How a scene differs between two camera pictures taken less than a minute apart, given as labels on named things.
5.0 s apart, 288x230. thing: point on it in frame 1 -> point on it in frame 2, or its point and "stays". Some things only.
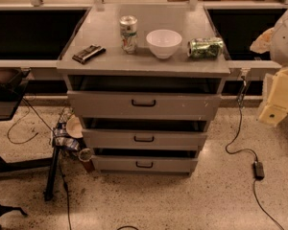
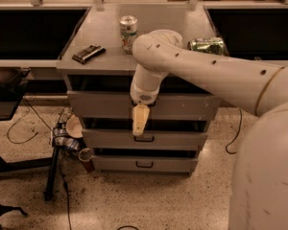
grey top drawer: x=144 y=105 stays
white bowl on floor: x=74 y=127 stays
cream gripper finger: x=282 y=96 -> x=141 y=111
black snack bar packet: x=88 y=54 stays
